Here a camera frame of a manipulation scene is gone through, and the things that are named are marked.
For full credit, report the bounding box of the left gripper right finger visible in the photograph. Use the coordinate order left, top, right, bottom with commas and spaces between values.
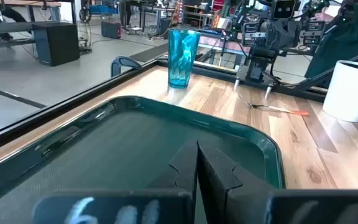
198, 141, 358, 224

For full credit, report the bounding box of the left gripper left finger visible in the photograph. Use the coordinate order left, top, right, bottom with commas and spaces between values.
32, 139, 198, 224

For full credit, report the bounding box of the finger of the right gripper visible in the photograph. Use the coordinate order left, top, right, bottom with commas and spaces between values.
233, 63, 245, 92
263, 77, 276, 100

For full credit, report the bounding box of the orange-handled metal fork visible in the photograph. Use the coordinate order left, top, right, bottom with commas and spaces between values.
236, 91, 310, 118

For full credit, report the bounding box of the blue translucent plastic cup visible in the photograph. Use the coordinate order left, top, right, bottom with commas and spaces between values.
167, 27, 201, 90

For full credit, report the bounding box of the dark green plastic tray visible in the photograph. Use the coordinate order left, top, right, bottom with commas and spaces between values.
0, 95, 286, 224

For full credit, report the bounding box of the red top table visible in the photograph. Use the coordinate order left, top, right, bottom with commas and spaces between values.
197, 33, 252, 57

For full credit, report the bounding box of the person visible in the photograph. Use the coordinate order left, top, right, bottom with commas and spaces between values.
305, 0, 358, 78
0, 2, 27, 41

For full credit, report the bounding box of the white round container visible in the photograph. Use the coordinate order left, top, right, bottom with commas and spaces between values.
322, 60, 358, 123

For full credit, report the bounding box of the blue clamp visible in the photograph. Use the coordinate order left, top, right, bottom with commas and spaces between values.
110, 55, 142, 78

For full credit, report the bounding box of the black suitcase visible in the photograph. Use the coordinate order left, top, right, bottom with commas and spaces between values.
100, 20, 122, 40

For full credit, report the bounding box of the blue plastic crate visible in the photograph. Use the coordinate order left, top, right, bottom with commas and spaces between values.
88, 4, 119, 16

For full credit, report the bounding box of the black cabinet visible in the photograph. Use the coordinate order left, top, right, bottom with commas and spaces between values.
32, 22, 81, 67

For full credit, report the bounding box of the wooden top workbench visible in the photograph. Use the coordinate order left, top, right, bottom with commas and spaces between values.
0, 0, 62, 23

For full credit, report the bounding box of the grey bench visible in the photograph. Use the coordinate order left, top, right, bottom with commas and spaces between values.
0, 21, 37, 71

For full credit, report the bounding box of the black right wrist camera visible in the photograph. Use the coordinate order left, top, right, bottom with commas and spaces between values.
271, 0, 298, 19

